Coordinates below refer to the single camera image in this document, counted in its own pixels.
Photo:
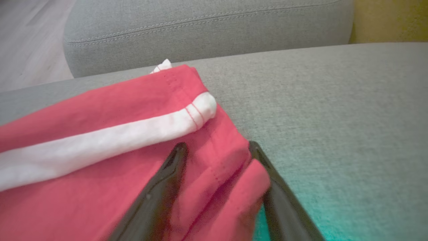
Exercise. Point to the grey sofa back cushion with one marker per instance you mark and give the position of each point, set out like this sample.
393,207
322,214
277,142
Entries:
200,33

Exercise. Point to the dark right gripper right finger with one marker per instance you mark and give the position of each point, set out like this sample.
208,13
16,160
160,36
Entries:
287,214

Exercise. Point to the yellow cushion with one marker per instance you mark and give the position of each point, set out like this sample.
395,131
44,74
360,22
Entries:
391,20

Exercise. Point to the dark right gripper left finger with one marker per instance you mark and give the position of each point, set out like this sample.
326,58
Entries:
153,201

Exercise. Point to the red shorts with white trim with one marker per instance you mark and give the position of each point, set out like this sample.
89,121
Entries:
100,187

